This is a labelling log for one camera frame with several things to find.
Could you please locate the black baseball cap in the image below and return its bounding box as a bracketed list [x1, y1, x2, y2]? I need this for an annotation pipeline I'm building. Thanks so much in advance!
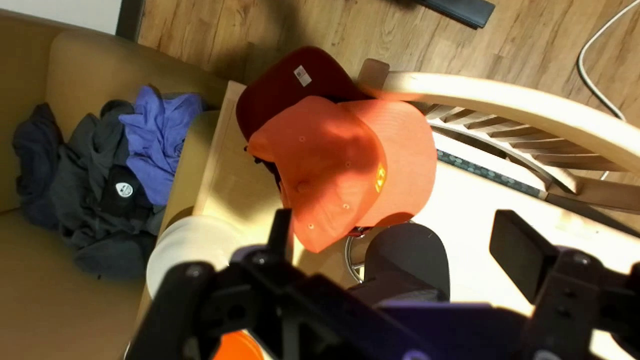
[360, 222, 452, 306]

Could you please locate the black clothes pile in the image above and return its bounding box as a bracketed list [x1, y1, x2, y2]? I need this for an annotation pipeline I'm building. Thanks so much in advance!
[10, 98, 166, 282]

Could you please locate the white plastic bowl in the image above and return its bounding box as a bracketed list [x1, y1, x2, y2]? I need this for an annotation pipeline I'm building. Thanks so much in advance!
[143, 215, 270, 302]

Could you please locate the light wooden chair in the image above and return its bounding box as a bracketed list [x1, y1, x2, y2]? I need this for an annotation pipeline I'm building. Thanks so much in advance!
[358, 58, 640, 236]

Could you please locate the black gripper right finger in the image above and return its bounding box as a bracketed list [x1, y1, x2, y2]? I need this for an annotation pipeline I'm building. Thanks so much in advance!
[487, 208, 640, 349]

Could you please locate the orange plate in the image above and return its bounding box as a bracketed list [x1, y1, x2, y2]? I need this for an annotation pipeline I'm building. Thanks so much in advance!
[211, 327, 270, 360]

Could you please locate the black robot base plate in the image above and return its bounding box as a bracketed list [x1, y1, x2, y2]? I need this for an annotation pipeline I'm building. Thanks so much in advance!
[411, 0, 497, 31]

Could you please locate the white cable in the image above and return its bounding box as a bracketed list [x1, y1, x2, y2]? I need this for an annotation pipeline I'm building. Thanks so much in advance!
[573, 0, 640, 123]

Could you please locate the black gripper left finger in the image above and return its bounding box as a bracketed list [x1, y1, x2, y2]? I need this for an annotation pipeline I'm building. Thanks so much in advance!
[125, 205, 417, 360]

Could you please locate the brown sofa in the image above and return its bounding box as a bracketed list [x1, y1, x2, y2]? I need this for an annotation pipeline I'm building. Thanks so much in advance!
[0, 11, 229, 360]

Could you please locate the purple cloth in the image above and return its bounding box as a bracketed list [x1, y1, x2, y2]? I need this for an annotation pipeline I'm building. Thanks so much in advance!
[117, 85, 204, 208]

